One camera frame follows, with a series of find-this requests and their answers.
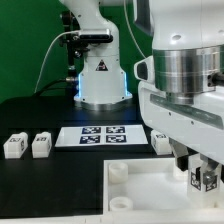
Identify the white sheet with markers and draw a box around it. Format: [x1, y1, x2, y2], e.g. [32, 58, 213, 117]
[56, 125, 148, 147]

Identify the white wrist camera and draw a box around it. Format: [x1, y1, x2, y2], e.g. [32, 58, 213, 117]
[134, 56, 155, 84]

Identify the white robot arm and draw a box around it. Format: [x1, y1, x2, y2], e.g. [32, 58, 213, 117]
[60, 0, 224, 185]

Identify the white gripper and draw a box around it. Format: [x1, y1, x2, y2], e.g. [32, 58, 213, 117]
[138, 81, 224, 187]

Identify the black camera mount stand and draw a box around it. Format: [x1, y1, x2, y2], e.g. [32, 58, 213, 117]
[59, 11, 86, 85]

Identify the white square tabletop part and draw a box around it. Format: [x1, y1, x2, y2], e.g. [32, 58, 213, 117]
[103, 158, 224, 224]

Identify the grey cable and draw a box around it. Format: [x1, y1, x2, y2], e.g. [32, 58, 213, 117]
[33, 30, 81, 94]

